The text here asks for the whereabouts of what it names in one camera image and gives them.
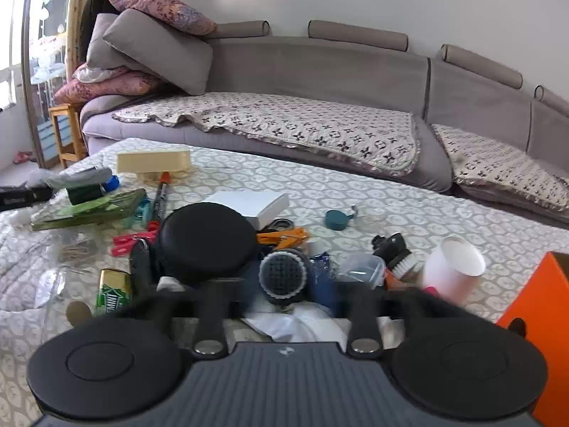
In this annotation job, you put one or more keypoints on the desktop with patterned cloth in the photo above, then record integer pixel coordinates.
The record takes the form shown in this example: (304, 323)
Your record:
(400, 204)

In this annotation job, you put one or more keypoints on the teal tape measure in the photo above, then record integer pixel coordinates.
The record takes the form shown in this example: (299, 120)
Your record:
(335, 220)

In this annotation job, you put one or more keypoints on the grey sofa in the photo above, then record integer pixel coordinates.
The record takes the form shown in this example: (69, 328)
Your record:
(311, 71)

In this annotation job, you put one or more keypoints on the round black brush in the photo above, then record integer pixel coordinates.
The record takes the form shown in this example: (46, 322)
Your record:
(282, 273)

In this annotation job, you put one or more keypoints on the clear plastic container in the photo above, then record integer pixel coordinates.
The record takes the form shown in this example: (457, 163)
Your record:
(360, 267)

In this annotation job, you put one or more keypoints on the black brush white bristles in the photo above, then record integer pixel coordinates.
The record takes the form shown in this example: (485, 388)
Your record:
(393, 244)

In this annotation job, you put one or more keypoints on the slim black comb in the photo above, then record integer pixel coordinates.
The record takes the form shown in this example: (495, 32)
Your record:
(140, 262)

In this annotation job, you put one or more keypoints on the green gum bottle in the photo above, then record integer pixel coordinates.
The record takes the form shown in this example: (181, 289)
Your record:
(113, 293)

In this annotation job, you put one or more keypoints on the pink pouch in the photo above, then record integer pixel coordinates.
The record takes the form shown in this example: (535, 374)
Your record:
(433, 293)

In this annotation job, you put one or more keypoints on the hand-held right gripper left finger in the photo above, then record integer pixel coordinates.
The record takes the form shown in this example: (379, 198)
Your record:
(210, 320)

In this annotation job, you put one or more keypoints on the small grey cushion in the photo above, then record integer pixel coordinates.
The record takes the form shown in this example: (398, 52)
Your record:
(100, 44)

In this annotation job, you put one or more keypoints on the white cloth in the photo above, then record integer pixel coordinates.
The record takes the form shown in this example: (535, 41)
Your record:
(302, 327)

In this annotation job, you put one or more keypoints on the dark green spool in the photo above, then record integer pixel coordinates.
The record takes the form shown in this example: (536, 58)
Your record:
(84, 193)

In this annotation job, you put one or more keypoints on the orange cardboard box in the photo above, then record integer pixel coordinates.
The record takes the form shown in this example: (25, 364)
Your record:
(546, 320)

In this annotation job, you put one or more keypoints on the floral curtain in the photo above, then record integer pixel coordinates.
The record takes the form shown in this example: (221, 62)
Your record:
(78, 9)

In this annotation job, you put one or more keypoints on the pile of rubber bands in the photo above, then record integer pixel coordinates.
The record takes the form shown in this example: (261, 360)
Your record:
(75, 249)

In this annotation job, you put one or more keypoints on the pink slippers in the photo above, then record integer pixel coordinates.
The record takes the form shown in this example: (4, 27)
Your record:
(22, 157)

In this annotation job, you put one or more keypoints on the orange clip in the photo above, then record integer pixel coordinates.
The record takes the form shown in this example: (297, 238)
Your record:
(289, 235)

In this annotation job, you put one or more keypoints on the black pen orange cap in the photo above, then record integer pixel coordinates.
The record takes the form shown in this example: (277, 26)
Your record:
(160, 200)

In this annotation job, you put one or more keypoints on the pink floral pillow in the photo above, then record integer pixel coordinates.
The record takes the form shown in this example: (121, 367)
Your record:
(111, 86)
(164, 11)

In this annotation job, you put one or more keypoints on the glass door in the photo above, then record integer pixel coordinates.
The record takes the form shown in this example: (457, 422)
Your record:
(44, 31)

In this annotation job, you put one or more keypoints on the brown round lid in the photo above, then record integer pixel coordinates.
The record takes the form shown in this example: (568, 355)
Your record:
(78, 312)

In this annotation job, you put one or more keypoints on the large grey cushion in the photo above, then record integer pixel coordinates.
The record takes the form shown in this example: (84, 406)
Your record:
(160, 49)

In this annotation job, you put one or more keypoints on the blue cap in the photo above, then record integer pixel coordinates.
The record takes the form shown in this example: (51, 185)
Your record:
(112, 183)

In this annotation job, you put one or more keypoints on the wooden stool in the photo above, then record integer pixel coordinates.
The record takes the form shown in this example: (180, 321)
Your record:
(55, 133)

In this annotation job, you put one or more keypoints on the patterned sofa cover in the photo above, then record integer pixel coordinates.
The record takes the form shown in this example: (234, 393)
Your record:
(498, 164)
(275, 124)

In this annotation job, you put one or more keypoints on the green packet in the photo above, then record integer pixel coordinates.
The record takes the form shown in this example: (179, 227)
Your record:
(89, 211)

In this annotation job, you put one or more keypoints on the white paper cup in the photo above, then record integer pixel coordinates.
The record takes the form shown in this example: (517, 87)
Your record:
(449, 275)

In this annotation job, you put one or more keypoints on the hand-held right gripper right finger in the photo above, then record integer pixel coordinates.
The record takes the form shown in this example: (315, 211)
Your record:
(362, 320)

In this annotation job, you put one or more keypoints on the beige box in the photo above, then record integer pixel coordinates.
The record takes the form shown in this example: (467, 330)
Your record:
(151, 160)

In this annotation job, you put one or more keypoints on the teal plastic clip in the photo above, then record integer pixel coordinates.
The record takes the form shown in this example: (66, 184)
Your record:
(143, 213)

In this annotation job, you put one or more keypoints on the white box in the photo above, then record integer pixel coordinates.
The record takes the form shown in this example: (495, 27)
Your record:
(240, 202)

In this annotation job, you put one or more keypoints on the black round case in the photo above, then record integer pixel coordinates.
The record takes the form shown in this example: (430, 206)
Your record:
(204, 240)

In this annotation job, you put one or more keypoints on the clear plastic bag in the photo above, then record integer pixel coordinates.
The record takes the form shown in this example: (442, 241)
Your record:
(53, 284)

